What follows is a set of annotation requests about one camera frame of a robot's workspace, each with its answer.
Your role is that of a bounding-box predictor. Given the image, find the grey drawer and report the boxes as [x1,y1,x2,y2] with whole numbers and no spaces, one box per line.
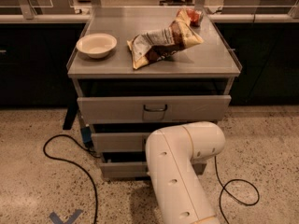
[92,133,150,153]
[78,95,231,124]
[100,161,206,179]

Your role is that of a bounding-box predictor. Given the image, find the white ceramic bowl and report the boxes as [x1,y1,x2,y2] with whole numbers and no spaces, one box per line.
[76,34,117,59]

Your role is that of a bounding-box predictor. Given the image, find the grey bottom drawer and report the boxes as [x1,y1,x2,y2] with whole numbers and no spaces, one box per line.
[100,161,206,179]

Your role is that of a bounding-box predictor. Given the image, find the black cable on right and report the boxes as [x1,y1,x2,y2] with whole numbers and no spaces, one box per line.
[213,155,261,224]

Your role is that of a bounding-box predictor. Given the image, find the grey middle drawer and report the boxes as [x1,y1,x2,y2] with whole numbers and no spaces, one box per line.
[92,133,150,153]

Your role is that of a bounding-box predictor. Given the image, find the grey metal drawer cabinet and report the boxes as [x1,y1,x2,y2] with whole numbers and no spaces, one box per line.
[68,7,240,167]

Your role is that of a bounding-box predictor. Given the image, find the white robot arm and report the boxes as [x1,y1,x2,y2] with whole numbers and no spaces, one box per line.
[146,121,225,224]

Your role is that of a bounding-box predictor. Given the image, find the black cable on left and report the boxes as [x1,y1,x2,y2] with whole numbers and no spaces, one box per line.
[42,134,101,224]

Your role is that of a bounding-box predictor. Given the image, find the blue power adapter box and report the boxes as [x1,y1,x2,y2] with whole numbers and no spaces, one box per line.
[80,127,93,147]

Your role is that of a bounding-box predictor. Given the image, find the grey top drawer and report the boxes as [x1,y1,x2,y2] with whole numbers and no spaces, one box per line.
[78,95,231,124]

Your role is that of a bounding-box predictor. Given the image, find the red snack bag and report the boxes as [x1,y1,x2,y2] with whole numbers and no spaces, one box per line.
[177,8,204,27]

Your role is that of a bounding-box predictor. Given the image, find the crumpled brown chip bag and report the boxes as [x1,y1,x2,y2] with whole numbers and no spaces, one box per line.
[127,18,204,69]

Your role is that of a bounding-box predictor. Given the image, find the black cable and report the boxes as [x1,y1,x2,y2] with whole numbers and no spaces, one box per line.
[213,155,261,224]
[42,134,101,224]

